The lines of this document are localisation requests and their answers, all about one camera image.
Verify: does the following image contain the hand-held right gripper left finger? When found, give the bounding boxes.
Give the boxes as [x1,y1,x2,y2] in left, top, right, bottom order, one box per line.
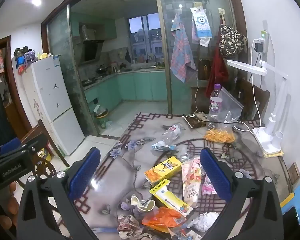
[16,147,101,240]

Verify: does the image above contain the white pink snack packet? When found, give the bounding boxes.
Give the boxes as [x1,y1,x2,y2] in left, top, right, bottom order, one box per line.
[182,157,203,208]

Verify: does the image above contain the clear bottle with red label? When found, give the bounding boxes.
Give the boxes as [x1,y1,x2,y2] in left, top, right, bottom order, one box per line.
[161,123,184,145]

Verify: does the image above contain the person's left hand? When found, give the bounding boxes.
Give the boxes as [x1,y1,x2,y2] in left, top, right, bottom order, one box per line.
[0,180,22,232]

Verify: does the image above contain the thin white cable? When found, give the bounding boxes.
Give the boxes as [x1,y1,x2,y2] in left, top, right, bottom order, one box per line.
[194,79,200,113]

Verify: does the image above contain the white power cable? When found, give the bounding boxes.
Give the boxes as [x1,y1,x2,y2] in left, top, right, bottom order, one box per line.
[234,40,262,133]

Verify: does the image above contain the clear bottle with purple label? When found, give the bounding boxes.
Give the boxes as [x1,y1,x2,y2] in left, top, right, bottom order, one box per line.
[209,84,224,123]

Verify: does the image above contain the crumpled white tissue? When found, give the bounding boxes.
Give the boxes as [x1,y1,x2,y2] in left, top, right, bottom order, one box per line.
[187,212,219,232]

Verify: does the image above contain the white refrigerator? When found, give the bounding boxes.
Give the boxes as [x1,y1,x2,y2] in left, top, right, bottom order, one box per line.
[22,55,85,155]

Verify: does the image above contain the lettered brown bag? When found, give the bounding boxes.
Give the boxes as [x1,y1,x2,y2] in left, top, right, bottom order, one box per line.
[219,25,248,58]

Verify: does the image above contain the blue white hanging packet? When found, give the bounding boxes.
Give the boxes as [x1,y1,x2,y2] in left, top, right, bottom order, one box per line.
[190,6,212,47]

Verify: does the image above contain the checkered cloth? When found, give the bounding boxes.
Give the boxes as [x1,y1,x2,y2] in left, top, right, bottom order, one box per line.
[170,14,198,83]

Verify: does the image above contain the small wooden block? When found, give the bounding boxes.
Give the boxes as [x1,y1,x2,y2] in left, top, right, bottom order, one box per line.
[289,162,300,184]

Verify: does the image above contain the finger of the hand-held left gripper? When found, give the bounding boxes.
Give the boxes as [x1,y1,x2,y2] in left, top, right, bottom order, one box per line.
[0,137,22,155]
[20,133,49,157]

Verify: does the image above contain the red cloth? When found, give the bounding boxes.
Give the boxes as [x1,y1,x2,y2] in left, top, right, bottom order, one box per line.
[205,37,229,98]

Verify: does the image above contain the black range hood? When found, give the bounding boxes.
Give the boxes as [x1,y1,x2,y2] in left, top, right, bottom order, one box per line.
[80,25,104,63]

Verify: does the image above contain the blue purple plastic basket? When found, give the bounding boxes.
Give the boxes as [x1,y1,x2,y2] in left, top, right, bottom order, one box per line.
[15,50,37,68]

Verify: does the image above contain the crumpled blue wrapper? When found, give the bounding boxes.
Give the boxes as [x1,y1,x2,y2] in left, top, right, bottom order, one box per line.
[151,140,178,152]

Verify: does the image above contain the yellow plastic toy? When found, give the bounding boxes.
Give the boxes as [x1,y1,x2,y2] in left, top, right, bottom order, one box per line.
[40,150,52,162]

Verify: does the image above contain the long yellow box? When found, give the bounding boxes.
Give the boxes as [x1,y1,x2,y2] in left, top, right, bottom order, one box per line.
[149,179,193,217]

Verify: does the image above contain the dark wooden chair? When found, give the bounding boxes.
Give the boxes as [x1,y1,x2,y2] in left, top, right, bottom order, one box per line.
[240,79,270,128]

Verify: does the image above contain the paper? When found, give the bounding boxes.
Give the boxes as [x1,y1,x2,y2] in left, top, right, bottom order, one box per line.
[116,215,143,239]

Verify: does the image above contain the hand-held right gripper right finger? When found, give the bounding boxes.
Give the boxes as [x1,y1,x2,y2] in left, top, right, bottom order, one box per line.
[199,147,283,240]

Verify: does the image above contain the pink wrapper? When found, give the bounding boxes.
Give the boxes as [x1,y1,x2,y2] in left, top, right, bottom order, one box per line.
[201,174,218,196]

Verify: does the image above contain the green yellow kitchen bin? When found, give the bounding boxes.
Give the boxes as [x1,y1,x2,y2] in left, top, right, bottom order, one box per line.
[94,105,108,129]

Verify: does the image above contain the orange plastic bag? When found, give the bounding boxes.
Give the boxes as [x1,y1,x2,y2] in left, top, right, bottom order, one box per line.
[141,206,188,233]

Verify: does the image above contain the white wall power strip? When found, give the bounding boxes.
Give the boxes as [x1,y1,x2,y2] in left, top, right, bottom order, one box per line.
[255,20,269,54]

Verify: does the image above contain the teal kitchen wall cabinets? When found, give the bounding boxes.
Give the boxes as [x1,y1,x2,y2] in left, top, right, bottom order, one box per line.
[71,14,117,40]

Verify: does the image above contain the yellow orange juice carton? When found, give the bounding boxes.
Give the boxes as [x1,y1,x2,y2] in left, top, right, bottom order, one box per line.
[144,156,182,182]

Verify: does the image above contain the clear plastic wrapper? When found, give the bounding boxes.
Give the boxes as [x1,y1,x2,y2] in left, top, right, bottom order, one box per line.
[177,145,190,162]

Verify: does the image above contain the clear zip bag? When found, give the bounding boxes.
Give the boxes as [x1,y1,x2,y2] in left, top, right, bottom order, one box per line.
[219,87,244,124]

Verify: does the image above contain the white desk lamp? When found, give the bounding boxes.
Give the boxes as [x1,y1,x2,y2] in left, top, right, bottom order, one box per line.
[226,60,289,154]

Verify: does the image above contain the kitchen window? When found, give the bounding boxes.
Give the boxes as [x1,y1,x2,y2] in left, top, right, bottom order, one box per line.
[129,14,162,63]

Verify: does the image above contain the carved wooden chair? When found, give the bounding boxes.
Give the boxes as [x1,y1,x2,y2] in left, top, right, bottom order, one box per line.
[15,119,70,190]

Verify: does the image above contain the teal kitchen base cabinets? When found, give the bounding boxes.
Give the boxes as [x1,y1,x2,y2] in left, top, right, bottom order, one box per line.
[84,70,170,105]

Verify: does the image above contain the brown snack packet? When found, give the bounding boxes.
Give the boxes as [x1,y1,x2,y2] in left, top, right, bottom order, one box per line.
[182,112,208,129]

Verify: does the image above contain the glass sliding door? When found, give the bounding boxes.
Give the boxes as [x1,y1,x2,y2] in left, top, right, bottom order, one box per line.
[155,0,240,115]

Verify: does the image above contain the crushed white paper cup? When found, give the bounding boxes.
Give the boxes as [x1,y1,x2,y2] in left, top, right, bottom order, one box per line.
[130,195,155,212]

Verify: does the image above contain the bag of orange snacks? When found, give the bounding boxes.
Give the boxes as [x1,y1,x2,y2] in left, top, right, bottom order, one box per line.
[204,127,237,144]

